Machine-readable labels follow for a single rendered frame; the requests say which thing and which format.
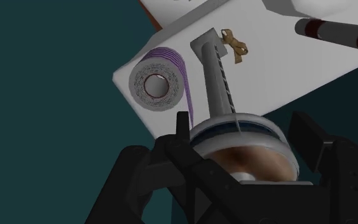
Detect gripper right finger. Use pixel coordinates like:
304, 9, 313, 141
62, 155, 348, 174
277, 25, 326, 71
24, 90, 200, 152
287, 111, 358, 224

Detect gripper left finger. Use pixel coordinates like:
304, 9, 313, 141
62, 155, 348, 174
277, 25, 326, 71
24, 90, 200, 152
85, 111, 245, 224

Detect grey pole with square end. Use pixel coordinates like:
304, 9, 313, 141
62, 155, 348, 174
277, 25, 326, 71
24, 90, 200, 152
189, 27, 242, 137

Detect toilet paper roll purple stripes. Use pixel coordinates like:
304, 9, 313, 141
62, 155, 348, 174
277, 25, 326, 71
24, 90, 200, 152
128, 46, 195, 128

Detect gold ribbon bow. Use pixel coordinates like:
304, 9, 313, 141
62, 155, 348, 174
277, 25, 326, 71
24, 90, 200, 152
220, 29, 249, 64

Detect white toilet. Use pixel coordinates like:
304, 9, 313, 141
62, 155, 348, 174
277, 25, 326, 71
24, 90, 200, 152
111, 0, 358, 141

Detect white panel with orange edge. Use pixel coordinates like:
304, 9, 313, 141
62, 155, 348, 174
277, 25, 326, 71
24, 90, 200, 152
137, 0, 229, 32

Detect grey cylinder dark red bands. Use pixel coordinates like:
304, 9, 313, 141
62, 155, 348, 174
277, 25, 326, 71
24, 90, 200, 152
294, 18, 358, 61

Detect white rounded object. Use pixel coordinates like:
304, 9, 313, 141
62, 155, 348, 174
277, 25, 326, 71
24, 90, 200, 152
260, 0, 353, 19

